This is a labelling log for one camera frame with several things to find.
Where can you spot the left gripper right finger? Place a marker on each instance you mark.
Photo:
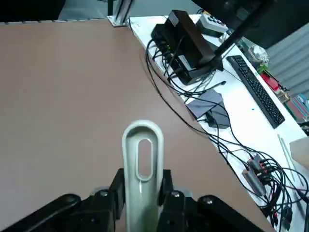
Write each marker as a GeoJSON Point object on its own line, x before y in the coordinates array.
{"type": "Point", "coordinates": [183, 215]}

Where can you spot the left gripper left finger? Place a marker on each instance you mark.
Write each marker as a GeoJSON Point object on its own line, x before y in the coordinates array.
{"type": "Point", "coordinates": [96, 212]}

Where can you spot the pale green plastic dustpan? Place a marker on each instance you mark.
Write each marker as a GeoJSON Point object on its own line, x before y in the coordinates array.
{"type": "Point", "coordinates": [142, 207]}

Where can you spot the grey power strip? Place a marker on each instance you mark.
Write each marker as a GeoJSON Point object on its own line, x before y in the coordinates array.
{"type": "Point", "coordinates": [254, 182]}
{"type": "Point", "coordinates": [256, 164]}

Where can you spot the grey flat box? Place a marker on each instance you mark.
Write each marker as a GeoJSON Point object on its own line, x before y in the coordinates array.
{"type": "Point", "coordinates": [205, 104]}

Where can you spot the grey rod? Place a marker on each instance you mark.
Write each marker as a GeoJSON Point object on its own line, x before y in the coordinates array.
{"type": "Point", "coordinates": [284, 148]}

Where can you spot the cardboard box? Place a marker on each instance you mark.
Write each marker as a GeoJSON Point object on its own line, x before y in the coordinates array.
{"type": "Point", "coordinates": [300, 152]}

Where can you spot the black flat box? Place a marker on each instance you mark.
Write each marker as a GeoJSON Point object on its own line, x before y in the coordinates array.
{"type": "Point", "coordinates": [190, 76]}

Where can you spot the black keyboard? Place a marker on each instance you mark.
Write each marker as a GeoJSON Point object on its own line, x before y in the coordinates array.
{"type": "Point", "coordinates": [256, 89]}

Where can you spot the red box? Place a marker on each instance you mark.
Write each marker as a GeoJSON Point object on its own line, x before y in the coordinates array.
{"type": "Point", "coordinates": [270, 82]}

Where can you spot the dark brown tall box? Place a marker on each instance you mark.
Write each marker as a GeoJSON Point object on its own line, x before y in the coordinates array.
{"type": "Point", "coordinates": [190, 31]}

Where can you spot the white button box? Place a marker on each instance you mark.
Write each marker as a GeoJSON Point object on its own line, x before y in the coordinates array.
{"type": "Point", "coordinates": [210, 24]}

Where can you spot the black network switch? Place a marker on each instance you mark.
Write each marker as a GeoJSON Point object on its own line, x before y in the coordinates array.
{"type": "Point", "coordinates": [160, 33]}

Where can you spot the aluminium table edge rail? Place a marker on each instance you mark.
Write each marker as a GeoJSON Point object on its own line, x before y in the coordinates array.
{"type": "Point", "coordinates": [48, 21]}

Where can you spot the aluminium frame post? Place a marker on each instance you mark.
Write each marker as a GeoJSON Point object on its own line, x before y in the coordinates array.
{"type": "Point", "coordinates": [120, 14]}

